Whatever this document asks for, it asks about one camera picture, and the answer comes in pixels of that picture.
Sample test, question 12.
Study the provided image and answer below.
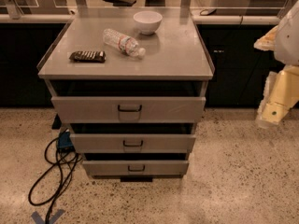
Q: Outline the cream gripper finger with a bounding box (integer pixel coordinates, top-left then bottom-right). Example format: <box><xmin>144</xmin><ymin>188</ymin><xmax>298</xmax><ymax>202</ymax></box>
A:
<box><xmin>253</xmin><ymin>26</ymin><xmax>278</xmax><ymax>51</ymax></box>
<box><xmin>256</xmin><ymin>65</ymin><xmax>299</xmax><ymax>128</ymax></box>

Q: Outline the grey top drawer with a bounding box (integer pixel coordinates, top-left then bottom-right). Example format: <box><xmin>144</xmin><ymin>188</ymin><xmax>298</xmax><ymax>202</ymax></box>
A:
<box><xmin>51</xmin><ymin>96</ymin><xmax>206</xmax><ymax>123</ymax></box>

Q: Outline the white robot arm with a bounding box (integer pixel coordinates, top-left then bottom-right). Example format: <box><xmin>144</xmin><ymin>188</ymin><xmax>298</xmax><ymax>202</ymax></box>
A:
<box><xmin>253</xmin><ymin>1</ymin><xmax>299</xmax><ymax>128</ymax></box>

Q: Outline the grey metal drawer cabinet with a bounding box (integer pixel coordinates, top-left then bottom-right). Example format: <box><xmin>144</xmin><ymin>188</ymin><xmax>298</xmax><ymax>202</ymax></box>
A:
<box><xmin>38</xmin><ymin>7</ymin><xmax>214</xmax><ymax>178</ymax></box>

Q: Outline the grey middle drawer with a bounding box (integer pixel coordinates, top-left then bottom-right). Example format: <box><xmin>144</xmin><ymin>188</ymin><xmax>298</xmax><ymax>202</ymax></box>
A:
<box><xmin>70</xmin><ymin>133</ymin><xmax>195</xmax><ymax>153</ymax></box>

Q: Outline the white ceramic bowl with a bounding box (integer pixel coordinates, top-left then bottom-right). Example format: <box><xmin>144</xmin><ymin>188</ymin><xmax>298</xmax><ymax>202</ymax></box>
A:
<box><xmin>134</xmin><ymin>11</ymin><xmax>163</xmax><ymax>35</ymax></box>

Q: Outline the clear plastic water bottle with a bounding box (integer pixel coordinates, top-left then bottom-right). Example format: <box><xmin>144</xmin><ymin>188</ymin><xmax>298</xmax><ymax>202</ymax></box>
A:
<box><xmin>103</xmin><ymin>29</ymin><xmax>146</xmax><ymax>59</ymax></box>

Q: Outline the dark striped snack bar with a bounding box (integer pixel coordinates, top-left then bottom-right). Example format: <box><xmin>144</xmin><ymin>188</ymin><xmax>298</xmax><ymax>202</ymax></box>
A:
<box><xmin>69</xmin><ymin>51</ymin><xmax>106</xmax><ymax>63</ymax></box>

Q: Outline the blue power adapter box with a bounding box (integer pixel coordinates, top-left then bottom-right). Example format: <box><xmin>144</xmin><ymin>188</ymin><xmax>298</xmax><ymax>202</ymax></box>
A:
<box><xmin>56</xmin><ymin>132</ymin><xmax>74</xmax><ymax>151</ymax></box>

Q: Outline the blue tape floor marker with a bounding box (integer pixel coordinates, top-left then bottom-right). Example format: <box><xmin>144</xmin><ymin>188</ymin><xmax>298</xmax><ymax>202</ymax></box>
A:
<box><xmin>31</xmin><ymin>209</ymin><xmax>64</xmax><ymax>224</ymax></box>

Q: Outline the black floor cable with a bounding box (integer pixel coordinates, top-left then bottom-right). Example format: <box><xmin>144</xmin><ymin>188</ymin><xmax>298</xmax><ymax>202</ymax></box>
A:
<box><xmin>27</xmin><ymin>136</ymin><xmax>82</xmax><ymax>224</ymax></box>

